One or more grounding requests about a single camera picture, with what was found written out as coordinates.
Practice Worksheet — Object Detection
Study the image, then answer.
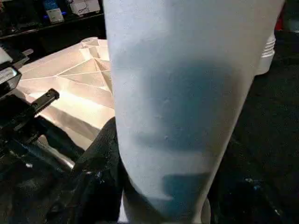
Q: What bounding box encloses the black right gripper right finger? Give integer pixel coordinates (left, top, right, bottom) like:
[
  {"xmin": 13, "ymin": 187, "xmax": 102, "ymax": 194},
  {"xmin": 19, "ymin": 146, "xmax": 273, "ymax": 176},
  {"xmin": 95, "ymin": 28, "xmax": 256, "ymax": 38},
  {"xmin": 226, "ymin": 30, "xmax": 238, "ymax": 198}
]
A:
[{"xmin": 208, "ymin": 152, "xmax": 299, "ymax": 224}]

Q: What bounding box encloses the black plastic mat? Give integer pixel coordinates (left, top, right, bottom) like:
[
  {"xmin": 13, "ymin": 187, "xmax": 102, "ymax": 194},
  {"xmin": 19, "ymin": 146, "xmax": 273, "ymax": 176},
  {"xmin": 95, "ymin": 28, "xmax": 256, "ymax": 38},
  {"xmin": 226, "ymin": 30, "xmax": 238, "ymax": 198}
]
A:
[{"xmin": 0, "ymin": 28, "xmax": 299, "ymax": 224}]

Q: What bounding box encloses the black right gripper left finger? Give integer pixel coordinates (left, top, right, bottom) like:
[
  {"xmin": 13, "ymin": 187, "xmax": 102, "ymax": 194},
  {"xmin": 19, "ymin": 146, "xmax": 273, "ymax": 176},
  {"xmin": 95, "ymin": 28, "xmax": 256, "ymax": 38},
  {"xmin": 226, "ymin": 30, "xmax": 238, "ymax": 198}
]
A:
[{"xmin": 44, "ymin": 117, "xmax": 126, "ymax": 224}]

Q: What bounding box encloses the white printed box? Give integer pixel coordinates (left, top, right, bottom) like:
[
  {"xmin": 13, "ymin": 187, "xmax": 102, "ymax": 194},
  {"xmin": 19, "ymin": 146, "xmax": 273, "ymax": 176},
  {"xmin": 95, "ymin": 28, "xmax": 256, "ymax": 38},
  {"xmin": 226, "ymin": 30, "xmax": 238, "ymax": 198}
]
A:
[
  {"xmin": 68, "ymin": 0, "xmax": 101, "ymax": 17},
  {"xmin": 43, "ymin": 0, "xmax": 65, "ymax": 24}
]

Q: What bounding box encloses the white plastic table top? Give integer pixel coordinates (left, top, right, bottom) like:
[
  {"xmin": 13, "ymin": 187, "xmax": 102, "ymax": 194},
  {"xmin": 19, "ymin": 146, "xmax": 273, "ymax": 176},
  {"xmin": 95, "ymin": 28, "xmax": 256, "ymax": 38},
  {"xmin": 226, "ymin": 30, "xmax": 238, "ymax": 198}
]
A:
[{"xmin": 18, "ymin": 36, "xmax": 117, "ymax": 152}]

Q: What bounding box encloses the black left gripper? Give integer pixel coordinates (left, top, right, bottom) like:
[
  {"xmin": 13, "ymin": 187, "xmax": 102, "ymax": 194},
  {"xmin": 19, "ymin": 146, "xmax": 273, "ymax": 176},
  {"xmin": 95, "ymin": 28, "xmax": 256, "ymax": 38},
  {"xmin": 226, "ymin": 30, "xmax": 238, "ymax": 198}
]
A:
[{"xmin": 0, "ymin": 89, "xmax": 96, "ymax": 163}]

